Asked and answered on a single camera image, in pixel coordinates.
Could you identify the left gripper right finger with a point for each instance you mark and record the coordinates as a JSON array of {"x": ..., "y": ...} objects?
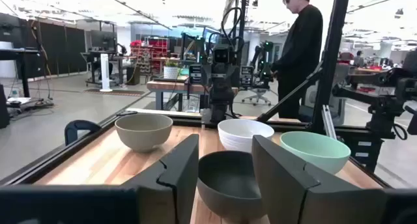
[{"x": 293, "y": 191}]

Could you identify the black partition panels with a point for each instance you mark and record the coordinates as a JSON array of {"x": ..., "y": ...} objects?
[{"x": 62, "y": 48}]

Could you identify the dark floor mat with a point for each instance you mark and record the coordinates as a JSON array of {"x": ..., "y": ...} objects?
[{"x": 114, "y": 92}]

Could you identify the white tower fan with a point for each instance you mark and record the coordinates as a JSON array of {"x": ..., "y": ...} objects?
[{"x": 105, "y": 72}]

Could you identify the black computer monitor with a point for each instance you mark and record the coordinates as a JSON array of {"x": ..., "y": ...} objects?
[{"x": 102, "y": 40}]

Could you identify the black side table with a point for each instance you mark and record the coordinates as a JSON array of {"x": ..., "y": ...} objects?
[{"x": 19, "y": 53}]

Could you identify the white bowl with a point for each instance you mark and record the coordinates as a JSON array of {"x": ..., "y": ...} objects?
[{"x": 241, "y": 133}]

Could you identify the red storage shelf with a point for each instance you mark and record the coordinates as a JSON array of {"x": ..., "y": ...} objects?
[{"x": 150, "y": 51}]

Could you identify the white plant pot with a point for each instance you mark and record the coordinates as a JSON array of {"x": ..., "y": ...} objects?
[{"x": 171, "y": 72}]

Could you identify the black control box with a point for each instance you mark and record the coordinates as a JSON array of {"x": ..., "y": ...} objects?
[
  {"x": 195, "y": 74},
  {"x": 246, "y": 75}
]

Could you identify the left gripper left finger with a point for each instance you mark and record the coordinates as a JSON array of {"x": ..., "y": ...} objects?
[{"x": 176, "y": 185}]

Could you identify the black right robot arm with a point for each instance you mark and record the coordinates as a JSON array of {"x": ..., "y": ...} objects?
[{"x": 208, "y": 117}]

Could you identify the silver aluminium bracket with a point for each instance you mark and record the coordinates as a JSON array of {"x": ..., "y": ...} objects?
[{"x": 329, "y": 120}]

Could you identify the mint green bowl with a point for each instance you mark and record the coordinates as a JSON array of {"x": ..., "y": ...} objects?
[{"x": 316, "y": 149}]

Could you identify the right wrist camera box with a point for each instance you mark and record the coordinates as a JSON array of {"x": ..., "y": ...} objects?
[{"x": 223, "y": 54}]

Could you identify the black office desk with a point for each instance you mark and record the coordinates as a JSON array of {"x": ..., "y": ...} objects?
[{"x": 97, "y": 59}]

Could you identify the grey-beige bowl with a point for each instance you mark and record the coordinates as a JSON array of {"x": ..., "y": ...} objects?
[{"x": 143, "y": 133}]

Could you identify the black background robot arm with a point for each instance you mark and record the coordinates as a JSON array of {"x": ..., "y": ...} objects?
[{"x": 264, "y": 62}]

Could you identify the person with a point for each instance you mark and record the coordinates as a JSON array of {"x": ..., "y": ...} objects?
[
  {"x": 359, "y": 58},
  {"x": 299, "y": 54}
]

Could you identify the grey office chair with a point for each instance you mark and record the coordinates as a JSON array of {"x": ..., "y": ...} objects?
[{"x": 259, "y": 95}]

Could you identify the black bin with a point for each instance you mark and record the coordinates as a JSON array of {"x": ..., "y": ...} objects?
[{"x": 133, "y": 75}]

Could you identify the black aluminium table frame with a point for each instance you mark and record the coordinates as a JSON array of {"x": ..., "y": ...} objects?
[{"x": 185, "y": 122}]

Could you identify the wooden workbench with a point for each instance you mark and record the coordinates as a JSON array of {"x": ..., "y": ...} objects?
[{"x": 176, "y": 86}]

